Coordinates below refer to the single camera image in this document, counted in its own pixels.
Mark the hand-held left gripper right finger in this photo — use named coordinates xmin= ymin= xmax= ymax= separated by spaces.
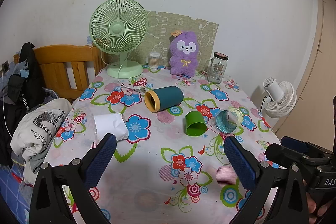
xmin=224 ymin=136 xmax=309 ymax=224

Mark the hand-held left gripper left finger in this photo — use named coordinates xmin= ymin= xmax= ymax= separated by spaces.
xmin=30 ymin=133 xmax=117 ymax=224

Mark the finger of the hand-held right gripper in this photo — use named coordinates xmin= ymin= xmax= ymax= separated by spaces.
xmin=280 ymin=136 xmax=310 ymax=154
xmin=265 ymin=143 xmax=311 ymax=170

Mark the clear glass cup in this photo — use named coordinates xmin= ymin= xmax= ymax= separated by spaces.
xmin=215 ymin=107 xmax=243 ymax=134

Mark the green plastic cup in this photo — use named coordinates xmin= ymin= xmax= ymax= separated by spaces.
xmin=183 ymin=111 xmax=208 ymax=136

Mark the teal cup with yellow rim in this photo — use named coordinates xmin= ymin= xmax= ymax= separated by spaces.
xmin=144 ymin=86 xmax=184 ymax=112

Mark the person's right hand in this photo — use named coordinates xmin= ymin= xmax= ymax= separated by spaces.
xmin=302 ymin=179 xmax=335 ymax=224

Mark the white tissue pack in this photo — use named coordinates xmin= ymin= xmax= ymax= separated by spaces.
xmin=92 ymin=113 xmax=129 ymax=141

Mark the white floor fan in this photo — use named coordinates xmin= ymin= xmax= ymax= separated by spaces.
xmin=260 ymin=76 xmax=297 ymax=118

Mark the floral tablecloth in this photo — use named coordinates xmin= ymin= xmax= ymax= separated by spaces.
xmin=43 ymin=65 xmax=283 ymax=224

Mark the grey folded cloth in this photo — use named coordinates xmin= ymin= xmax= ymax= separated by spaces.
xmin=24 ymin=152 xmax=51 ymax=185

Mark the white printed shirt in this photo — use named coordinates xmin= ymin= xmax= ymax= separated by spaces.
xmin=10 ymin=98 xmax=72 ymax=161

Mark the beige door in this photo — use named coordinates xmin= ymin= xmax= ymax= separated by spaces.
xmin=273 ymin=0 xmax=336 ymax=140

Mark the blue checked bedding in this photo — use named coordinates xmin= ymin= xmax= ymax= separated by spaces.
xmin=0 ymin=165 xmax=33 ymax=224

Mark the glass jar with lid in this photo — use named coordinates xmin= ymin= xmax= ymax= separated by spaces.
xmin=203 ymin=52 xmax=228 ymax=83

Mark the black bag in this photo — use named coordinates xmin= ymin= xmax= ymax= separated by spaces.
xmin=0 ymin=42 xmax=48 ymax=135

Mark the cotton swab container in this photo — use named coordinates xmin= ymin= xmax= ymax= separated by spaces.
xmin=149 ymin=51 xmax=161 ymax=69

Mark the wooden chair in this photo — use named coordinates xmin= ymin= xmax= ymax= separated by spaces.
xmin=14 ymin=45 xmax=105 ymax=102

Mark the purple plush toy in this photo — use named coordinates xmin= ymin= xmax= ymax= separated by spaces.
xmin=169 ymin=30 xmax=202 ymax=76

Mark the green desk fan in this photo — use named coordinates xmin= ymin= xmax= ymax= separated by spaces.
xmin=89 ymin=0 xmax=149 ymax=79

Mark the green patterned mat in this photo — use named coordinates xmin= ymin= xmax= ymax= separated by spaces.
xmin=129 ymin=10 xmax=219 ymax=73

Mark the white fan power cable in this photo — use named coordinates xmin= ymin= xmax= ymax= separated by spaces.
xmin=100 ymin=49 xmax=147 ymax=94

